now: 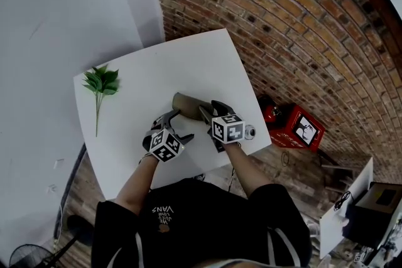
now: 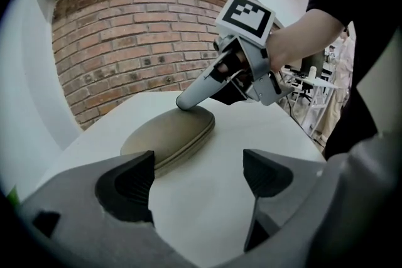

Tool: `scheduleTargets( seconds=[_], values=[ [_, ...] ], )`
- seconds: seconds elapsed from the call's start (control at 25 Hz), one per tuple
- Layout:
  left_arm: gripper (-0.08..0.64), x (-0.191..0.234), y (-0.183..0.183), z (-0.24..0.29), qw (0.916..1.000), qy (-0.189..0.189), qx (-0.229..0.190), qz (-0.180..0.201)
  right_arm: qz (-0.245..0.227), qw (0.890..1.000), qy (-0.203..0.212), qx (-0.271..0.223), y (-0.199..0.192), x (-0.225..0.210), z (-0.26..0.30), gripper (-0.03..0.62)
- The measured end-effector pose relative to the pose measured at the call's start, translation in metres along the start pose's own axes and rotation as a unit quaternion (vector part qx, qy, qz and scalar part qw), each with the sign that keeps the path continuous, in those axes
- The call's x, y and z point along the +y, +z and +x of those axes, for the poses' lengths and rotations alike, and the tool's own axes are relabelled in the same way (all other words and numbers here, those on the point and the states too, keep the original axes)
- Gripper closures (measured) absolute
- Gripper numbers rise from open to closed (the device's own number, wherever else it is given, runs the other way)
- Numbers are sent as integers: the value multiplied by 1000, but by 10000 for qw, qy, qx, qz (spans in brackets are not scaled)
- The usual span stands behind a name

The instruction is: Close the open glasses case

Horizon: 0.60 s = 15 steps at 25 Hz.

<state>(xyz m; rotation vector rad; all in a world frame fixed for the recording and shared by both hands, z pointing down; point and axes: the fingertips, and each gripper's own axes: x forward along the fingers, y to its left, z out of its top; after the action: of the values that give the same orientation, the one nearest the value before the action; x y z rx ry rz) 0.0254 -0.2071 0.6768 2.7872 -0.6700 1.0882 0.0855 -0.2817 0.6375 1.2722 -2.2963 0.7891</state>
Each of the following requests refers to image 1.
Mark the green artificial leaf sprig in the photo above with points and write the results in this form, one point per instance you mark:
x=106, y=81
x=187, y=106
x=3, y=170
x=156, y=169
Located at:
x=102, y=84

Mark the dark cardboard box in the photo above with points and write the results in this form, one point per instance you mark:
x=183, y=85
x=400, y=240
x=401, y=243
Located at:
x=370, y=219

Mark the red fire extinguisher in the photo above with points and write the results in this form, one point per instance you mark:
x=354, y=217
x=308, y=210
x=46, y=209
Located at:
x=268, y=113

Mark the person's right forearm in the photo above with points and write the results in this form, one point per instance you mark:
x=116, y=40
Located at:
x=248, y=169

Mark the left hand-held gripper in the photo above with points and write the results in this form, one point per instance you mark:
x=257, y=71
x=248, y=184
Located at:
x=165, y=146

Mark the round grey table grommet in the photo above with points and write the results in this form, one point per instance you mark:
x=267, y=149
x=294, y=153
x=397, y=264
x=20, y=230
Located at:
x=250, y=131

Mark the person's black shirt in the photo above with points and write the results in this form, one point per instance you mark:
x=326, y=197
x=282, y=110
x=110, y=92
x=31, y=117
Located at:
x=201, y=229

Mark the black floor fan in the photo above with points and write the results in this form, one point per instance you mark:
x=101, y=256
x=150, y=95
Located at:
x=28, y=255

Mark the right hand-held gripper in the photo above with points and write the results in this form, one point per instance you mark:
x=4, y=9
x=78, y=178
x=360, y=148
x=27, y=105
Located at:
x=227, y=130

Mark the red fire extinguisher box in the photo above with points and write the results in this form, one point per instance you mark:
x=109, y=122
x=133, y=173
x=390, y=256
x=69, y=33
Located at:
x=295, y=131

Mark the white wall socket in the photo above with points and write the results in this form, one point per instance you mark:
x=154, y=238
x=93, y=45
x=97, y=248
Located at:
x=58, y=163
x=52, y=189

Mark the white side table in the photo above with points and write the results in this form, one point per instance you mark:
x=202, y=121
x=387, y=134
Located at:
x=361, y=179

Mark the person's left forearm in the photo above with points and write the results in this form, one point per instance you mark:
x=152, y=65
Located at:
x=138, y=185

